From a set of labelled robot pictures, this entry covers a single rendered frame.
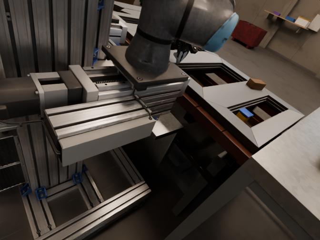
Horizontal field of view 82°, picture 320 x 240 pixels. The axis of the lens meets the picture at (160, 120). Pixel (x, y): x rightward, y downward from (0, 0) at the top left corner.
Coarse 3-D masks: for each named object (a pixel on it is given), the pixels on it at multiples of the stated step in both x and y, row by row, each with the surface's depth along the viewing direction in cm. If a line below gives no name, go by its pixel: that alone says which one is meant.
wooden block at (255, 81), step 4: (248, 80) 128; (252, 80) 125; (256, 80) 127; (260, 80) 131; (248, 84) 128; (252, 84) 125; (256, 84) 125; (260, 84) 126; (264, 84) 128; (252, 88) 127; (256, 88) 128; (260, 88) 130
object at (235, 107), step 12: (132, 36) 128; (228, 72) 148; (192, 96) 98; (264, 96) 125; (204, 108) 94; (228, 108) 97; (240, 108) 107; (276, 108) 126; (240, 132) 81; (252, 144) 78; (264, 144) 84
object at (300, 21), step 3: (300, 18) 695; (303, 18) 688; (297, 21) 704; (300, 21) 697; (303, 21) 691; (306, 21) 685; (309, 21) 684; (300, 24) 699; (303, 24) 693; (306, 24) 687; (306, 27) 708
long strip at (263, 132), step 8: (288, 112) 117; (296, 112) 121; (272, 120) 100; (280, 120) 104; (288, 120) 107; (296, 120) 111; (256, 128) 88; (264, 128) 91; (272, 128) 94; (280, 128) 97; (256, 136) 83; (264, 136) 85; (272, 136) 88
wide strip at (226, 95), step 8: (208, 88) 104; (216, 88) 108; (224, 88) 112; (232, 88) 116; (240, 88) 121; (248, 88) 126; (208, 96) 97; (216, 96) 100; (224, 96) 103; (232, 96) 107; (240, 96) 111; (248, 96) 115; (256, 96) 119; (224, 104) 96; (232, 104) 99
